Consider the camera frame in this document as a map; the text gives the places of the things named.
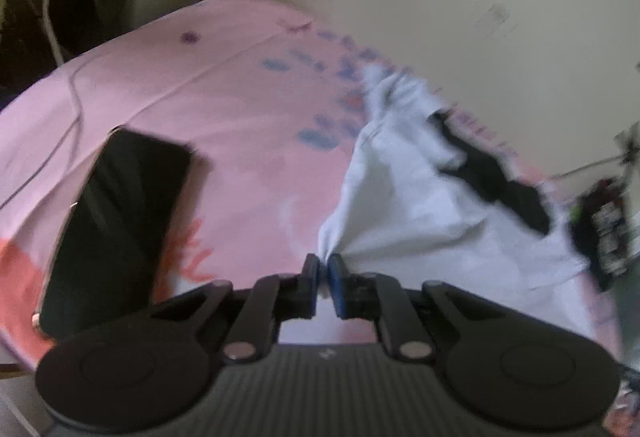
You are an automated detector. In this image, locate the white t-shirt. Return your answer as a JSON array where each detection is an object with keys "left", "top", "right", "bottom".
[{"left": 318, "top": 64, "right": 622, "bottom": 356}]

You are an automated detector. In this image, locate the black patterned folded garment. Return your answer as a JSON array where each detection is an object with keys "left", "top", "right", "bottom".
[{"left": 570, "top": 178, "right": 631, "bottom": 292}]

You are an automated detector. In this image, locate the black tape cross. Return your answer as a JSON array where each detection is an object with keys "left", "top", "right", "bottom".
[{"left": 551, "top": 122, "right": 639, "bottom": 183}]

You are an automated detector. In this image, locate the black smartphone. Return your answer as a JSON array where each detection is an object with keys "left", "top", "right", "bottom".
[{"left": 32, "top": 127, "right": 193, "bottom": 341}]

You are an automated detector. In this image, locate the pink floral bedsheet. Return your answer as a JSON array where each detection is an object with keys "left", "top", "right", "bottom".
[{"left": 0, "top": 0, "right": 626, "bottom": 370}]

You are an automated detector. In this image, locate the thin grey cable on bed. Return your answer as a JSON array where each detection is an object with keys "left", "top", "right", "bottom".
[{"left": 0, "top": 61, "right": 84, "bottom": 210}]

